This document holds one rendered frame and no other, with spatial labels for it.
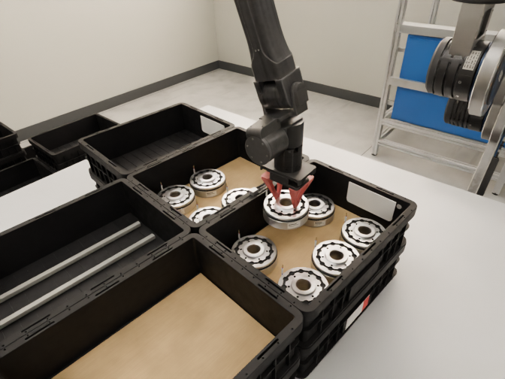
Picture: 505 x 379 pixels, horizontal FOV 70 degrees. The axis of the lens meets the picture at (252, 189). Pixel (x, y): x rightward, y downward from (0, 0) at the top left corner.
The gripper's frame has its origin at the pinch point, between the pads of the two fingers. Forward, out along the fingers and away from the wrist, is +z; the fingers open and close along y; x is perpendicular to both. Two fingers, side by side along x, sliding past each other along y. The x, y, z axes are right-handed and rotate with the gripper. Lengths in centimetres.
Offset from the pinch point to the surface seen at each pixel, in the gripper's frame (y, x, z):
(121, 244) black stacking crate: -30.3, -25.7, 11.8
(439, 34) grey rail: -22, 188, 6
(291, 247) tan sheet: 3.0, -1.9, 11.4
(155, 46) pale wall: -299, 191, 54
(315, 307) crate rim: 19.3, -19.5, 1.1
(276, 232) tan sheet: -2.6, 0.1, 11.5
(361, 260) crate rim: 20.6, -5.4, 1.2
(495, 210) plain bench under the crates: 38, 61, 25
